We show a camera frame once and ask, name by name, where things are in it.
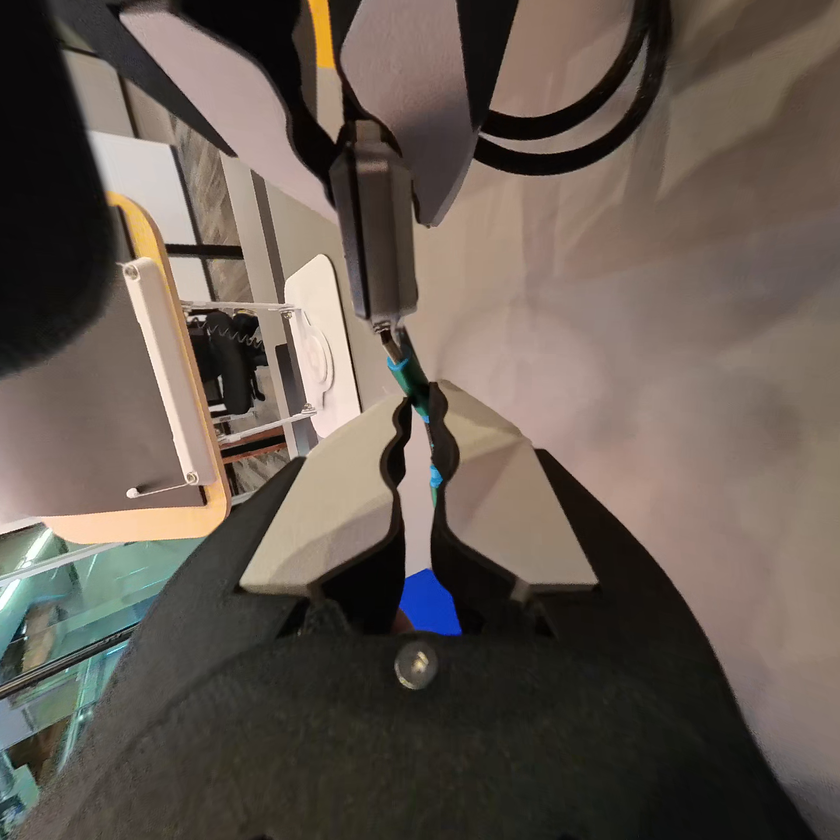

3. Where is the clear acrylic stand bracket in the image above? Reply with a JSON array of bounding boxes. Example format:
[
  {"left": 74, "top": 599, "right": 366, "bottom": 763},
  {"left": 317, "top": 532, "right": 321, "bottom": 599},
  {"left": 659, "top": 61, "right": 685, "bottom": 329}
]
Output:
[{"left": 180, "top": 301, "right": 336, "bottom": 450}]

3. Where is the white bar with screws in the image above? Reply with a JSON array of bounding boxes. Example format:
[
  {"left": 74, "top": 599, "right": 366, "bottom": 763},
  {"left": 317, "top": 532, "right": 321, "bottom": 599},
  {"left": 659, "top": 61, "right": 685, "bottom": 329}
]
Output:
[{"left": 121, "top": 258, "right": 219, "bottom": 501}]

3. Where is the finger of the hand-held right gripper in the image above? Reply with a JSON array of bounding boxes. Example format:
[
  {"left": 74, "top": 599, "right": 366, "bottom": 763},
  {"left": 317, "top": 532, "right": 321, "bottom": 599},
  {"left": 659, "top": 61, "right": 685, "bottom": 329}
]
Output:
[
  {"left": 120, "top": 0, "right": 343, "bottom": 216},
  {"left": 338, "top": 0, "right": 483, "bottom": 229}
]

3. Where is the green plug braided cable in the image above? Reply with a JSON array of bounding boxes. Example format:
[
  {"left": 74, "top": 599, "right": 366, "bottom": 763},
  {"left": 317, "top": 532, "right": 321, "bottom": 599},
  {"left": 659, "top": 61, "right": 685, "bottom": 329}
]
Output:
[{"left": 381, "top": 327, "right": 448, "bottom": 492}]

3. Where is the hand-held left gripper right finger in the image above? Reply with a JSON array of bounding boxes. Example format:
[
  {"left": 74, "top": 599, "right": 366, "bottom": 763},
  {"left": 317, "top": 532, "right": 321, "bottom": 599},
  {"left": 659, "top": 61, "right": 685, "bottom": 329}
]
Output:
[{"left": 427, "top": 377, "right": 601, "bottom": 589}]

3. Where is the green glass panel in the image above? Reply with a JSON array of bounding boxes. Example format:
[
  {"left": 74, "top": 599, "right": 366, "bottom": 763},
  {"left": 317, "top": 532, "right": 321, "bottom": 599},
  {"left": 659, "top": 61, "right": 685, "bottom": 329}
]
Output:
[{"left": 0, "top": 525, "right": 211, "bottom": 828}]

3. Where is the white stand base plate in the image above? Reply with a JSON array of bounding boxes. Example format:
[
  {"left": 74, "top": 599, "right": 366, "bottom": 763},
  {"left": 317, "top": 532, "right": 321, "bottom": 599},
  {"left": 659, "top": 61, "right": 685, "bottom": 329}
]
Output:
[{"left": 283, "top": 254, "right": 362, "bottom": 437}]

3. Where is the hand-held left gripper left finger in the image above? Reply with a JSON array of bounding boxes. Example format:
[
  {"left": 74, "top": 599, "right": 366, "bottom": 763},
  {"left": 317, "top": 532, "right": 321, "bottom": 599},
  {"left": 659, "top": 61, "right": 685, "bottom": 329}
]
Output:
[{"left": 238, "top": 394, "right": 413, "bottom": 595}]

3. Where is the dark grey flat panel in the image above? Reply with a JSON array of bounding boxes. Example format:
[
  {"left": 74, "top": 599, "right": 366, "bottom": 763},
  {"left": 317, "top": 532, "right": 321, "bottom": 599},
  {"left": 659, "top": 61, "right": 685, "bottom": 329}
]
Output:
[{"left": 274, "top": 343, "right": 298, "bottom": 411}]

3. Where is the black cable with grey plug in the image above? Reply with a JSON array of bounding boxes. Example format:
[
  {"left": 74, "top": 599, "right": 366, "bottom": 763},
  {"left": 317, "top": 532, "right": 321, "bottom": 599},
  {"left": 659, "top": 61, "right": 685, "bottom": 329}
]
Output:
[{"left": 472, "top": 0, "right": 673, "bottom": 177}]

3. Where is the blue plastic bin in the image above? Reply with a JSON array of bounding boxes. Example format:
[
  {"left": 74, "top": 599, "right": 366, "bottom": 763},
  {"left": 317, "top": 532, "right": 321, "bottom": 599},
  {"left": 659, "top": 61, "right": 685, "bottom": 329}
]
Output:
[{"left": 403, "top": 570, "right": 463, "bottom": 636}]

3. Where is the wood-edged grey board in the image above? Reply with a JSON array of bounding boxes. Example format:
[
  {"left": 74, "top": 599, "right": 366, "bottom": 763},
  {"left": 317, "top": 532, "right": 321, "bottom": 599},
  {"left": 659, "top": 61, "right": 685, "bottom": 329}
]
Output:
[{"left": 0, "top": 190, "right": 232, "bottom": 546}]

